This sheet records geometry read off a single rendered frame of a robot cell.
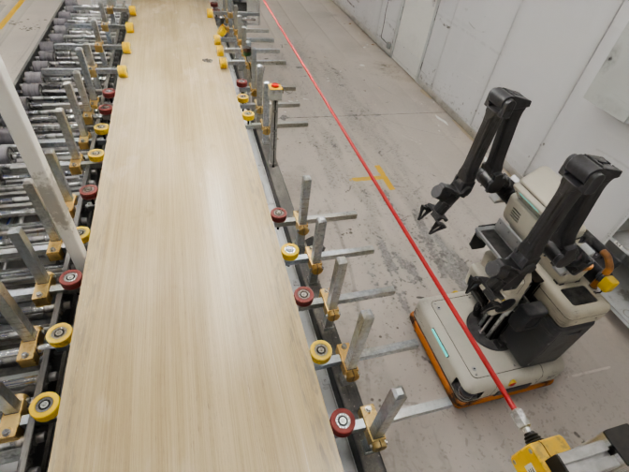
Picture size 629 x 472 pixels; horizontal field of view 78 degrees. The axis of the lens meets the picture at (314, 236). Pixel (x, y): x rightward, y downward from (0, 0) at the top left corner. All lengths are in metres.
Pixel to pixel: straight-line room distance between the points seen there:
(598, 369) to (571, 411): 0.42
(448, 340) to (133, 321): 1.65
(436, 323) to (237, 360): 1.37
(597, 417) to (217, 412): 2.27
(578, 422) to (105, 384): 2.47
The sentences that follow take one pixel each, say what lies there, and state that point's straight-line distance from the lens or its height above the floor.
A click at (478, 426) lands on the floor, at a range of 2.57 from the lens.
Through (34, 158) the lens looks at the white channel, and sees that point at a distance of 1.57.
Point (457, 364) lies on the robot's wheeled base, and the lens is 2.37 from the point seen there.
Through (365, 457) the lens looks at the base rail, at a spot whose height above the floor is 0.70.
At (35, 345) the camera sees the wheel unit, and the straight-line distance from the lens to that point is 1.70.
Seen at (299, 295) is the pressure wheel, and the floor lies 0.91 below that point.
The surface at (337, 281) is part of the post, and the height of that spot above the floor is 1.03.
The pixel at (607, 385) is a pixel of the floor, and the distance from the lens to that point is 3.17.
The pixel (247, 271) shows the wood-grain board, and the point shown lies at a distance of 1.66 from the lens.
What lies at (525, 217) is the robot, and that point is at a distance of 1.83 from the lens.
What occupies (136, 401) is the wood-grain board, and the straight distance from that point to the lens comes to 1.42.
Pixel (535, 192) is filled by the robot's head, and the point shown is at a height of 1.33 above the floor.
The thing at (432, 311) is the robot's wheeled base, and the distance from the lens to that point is 2.50.
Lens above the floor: 2.16
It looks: 44 degrees down
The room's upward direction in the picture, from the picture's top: 8 degrees clockwise
